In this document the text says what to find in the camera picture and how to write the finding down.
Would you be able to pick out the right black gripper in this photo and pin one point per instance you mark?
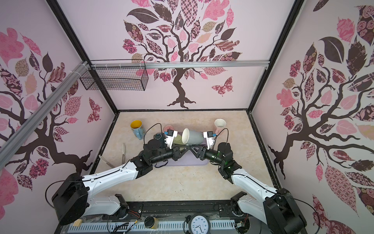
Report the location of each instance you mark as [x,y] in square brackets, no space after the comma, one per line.
[202,152]

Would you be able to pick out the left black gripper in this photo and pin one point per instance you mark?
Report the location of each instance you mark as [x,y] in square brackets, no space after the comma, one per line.
[177,153]

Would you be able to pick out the grey mug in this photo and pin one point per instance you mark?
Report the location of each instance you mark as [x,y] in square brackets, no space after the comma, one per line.
[190,137]

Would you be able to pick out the pink patterned mug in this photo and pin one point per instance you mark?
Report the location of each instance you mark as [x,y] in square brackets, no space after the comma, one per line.
[220,124]

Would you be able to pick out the blue butterfly mug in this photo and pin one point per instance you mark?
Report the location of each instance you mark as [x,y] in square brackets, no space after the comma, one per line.
[138,129]

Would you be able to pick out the light green mug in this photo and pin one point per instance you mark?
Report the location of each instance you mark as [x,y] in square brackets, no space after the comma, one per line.
[178,140]

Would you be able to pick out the dark green mug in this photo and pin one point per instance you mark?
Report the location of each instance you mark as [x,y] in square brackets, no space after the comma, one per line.
[158,136]

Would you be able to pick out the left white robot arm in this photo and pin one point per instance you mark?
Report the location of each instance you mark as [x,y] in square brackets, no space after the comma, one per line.
[71,200]

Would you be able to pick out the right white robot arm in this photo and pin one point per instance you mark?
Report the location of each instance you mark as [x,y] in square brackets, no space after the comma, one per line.
[275,208]

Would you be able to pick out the pink round mug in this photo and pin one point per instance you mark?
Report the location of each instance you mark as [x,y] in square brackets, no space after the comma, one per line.
[168,127]

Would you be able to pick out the lavender plastic tray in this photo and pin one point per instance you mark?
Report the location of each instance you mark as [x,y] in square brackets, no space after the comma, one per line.
[188,159]

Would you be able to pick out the round analog clock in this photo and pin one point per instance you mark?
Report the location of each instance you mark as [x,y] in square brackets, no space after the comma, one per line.
[199,224]

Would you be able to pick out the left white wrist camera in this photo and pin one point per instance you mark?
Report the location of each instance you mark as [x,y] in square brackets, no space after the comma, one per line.
[170,135]

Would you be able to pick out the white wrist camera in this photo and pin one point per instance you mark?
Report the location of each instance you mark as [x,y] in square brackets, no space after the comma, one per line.
[170,135]
[210,138]

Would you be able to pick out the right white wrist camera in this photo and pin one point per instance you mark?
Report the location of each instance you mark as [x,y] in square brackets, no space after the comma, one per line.
[210,138]

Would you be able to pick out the black wire basket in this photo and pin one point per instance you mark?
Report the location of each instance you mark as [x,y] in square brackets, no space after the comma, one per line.
[116,75]

